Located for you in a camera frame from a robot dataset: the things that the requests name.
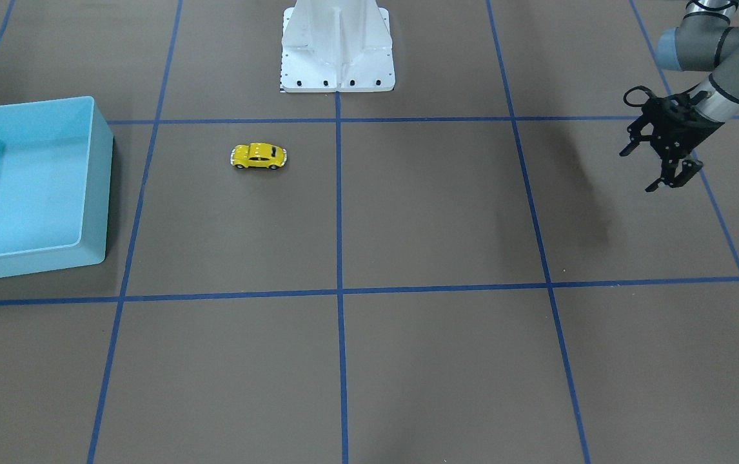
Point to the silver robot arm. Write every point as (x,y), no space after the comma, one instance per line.
(705,41)

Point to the yellow beetle toy car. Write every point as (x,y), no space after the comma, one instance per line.
(258,155)

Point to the light blue plastic bin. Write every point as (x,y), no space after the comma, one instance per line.
(55,176)

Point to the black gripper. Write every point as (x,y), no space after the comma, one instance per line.
(690,133)

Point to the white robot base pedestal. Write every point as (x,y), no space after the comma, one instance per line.
(336,46)

